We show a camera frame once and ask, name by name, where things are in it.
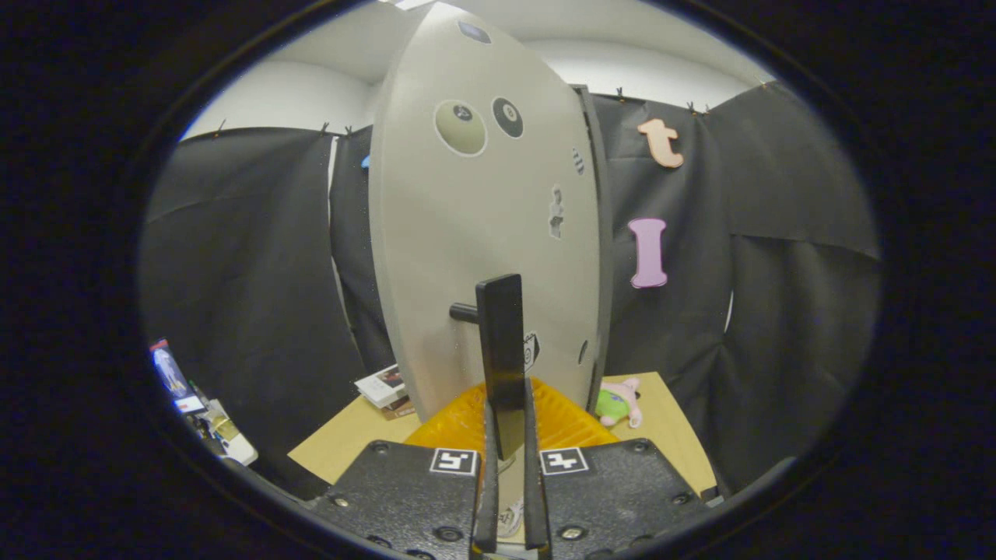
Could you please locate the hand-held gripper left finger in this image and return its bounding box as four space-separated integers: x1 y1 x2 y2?
306 379 500 560

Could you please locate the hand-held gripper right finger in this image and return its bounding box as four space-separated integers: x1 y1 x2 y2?
523 379 712 560

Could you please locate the dark grey shoe cabinet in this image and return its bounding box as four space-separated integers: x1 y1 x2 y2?
571 83 616 390

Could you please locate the light grey shoe cabinet door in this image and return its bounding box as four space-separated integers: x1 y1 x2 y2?
367 2 605 461

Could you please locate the pink green plush toy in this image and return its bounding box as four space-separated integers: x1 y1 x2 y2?
594 377 644 429

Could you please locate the stack of books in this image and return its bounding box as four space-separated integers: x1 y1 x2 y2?
354 363 418 422

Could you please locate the black backdrop cloth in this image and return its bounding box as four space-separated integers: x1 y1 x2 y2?
140 80 884 500

